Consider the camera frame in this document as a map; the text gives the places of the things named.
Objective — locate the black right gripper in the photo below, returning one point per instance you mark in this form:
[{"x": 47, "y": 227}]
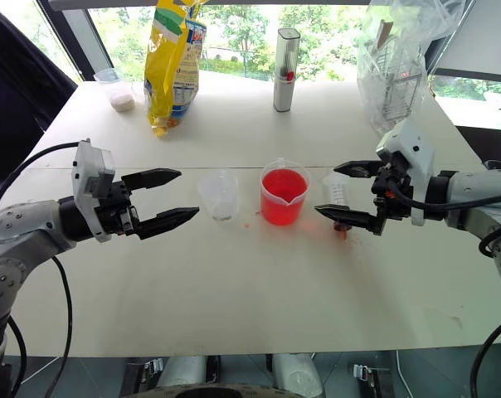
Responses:
[{"x": 391, "y": 195}]

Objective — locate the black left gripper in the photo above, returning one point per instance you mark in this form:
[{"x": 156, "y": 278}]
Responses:
[{"x": 115, "y": 211}]

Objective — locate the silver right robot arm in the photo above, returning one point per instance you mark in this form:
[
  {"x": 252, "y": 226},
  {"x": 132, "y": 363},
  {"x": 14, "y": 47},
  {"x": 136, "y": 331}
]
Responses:
[{"x": 483, "y": 199}]

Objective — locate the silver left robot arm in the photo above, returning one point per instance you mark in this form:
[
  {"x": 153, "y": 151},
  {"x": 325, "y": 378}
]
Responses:
[{"x": 14, "y": 236}]

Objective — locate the clear plastic tube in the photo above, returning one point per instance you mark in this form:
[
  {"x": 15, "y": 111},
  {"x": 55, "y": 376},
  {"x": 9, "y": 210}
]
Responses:
[{"x": 337, "y": 192}]

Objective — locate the clear plastic beaker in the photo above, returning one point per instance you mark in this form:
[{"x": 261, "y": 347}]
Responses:
[{"x": 219, "y": 195}]

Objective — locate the beaker with red liquid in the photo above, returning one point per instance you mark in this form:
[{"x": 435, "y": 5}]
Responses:
[{"x": 284, "y": 195}]

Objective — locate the clear cup with white powder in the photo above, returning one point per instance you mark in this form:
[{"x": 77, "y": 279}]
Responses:
[{"x": 117, "y": 89}]

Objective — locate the clear plastic bag with rack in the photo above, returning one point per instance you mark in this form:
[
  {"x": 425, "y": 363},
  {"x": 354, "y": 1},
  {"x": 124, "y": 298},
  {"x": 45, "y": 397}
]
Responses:
[{"x": 393, "y": 66}]

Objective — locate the yellow snack bag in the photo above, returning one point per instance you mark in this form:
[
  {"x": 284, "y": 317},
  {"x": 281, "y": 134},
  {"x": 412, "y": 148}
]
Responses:
[{"x": 173, "y": 66}]

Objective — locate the metal table clamp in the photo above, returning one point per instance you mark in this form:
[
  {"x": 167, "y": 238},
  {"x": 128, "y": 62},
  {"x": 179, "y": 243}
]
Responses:
[
  {"x": 151, "y": 367},
  {"x": 364, "y": 371}
]

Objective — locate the dark rounded robot torso edge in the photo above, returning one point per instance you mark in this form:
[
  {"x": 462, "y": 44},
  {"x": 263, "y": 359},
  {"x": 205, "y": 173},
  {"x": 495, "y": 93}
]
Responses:
[{"x": 209, "y": 392}]

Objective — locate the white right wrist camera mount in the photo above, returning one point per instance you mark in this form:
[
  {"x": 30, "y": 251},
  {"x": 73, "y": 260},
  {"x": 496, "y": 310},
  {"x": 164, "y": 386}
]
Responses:
[{"x": 412, "y": 166}]

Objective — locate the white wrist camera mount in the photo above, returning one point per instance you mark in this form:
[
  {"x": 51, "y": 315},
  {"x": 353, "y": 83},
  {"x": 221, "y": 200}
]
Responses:
[
  {"x": 90, "y": 174},
  {"x": 412, "y": 166}
]

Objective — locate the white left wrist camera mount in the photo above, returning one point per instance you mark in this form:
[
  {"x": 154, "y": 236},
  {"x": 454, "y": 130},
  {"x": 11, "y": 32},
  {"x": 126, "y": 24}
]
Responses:
[{"x": 90, "y": 174}]

